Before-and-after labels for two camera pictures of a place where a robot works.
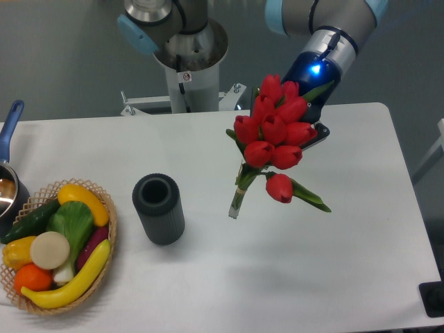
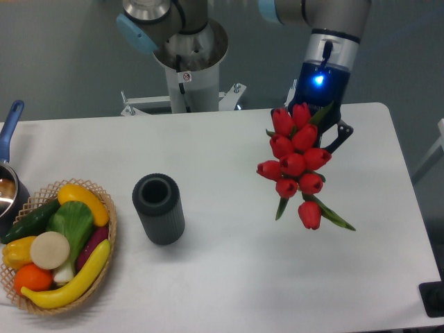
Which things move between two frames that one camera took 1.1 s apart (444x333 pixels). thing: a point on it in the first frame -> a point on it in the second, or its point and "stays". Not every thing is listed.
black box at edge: [432, 295] stays
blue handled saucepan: [14, 196] stays
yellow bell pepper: [17, 252] stays
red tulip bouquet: [274, 135] -> [292, 143]
